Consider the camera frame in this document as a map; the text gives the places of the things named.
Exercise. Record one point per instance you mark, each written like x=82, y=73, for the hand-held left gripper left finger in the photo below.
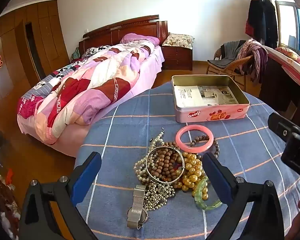
x=86, y=177

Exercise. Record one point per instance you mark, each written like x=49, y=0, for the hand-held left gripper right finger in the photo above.
x=216, y=177

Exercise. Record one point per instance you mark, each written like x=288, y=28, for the silver mesh watch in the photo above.
x=137, y=202

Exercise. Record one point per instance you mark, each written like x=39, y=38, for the silver bangle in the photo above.
x=147, y=167

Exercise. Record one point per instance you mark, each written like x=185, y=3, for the pink tin box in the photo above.
x=212, y=113

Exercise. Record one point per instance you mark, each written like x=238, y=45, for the pink bangle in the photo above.
x=181, y=143

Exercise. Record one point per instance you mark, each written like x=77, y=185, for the dark wooden desk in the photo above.
x=280, y=90

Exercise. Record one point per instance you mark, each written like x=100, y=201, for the blue plaid tablecloth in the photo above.
x=140, y=130

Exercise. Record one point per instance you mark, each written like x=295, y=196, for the floral folded bedding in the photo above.
x=290, y=57

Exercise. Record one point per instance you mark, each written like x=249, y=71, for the printed paper sheet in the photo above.
x=202, y=95

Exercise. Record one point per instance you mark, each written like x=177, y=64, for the pink patchwork quilt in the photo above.
x=90, y=92

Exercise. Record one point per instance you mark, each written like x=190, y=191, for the red patterned cloth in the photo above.
x=5, y=205

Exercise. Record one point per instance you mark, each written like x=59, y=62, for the pink and purple clothes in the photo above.
x=255, y=55

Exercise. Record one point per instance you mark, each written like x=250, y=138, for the wicker chair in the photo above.
x=230, y=67

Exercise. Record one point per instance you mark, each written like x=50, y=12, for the grey garment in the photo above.
x=227, y=52

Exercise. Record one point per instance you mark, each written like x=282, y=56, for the window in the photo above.
x=297, y=27

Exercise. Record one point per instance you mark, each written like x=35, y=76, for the hanging dark clothes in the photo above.
x=262, y=20

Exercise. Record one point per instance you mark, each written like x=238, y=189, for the teal bag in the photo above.
x=75, y=54

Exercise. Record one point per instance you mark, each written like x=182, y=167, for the wooden nightstand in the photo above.
x=177, y=58

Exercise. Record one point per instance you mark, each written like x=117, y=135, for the black and white cloth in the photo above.
x=95, y=51

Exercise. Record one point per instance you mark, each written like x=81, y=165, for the wooden bed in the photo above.
x=150, y=62

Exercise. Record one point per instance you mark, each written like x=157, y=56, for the wooden wardrobe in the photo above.
x=15, y=55

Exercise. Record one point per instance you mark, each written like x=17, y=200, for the floral pillow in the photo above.
x=178, y=40

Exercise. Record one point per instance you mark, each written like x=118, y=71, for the pink pillow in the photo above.
x=137, y=38

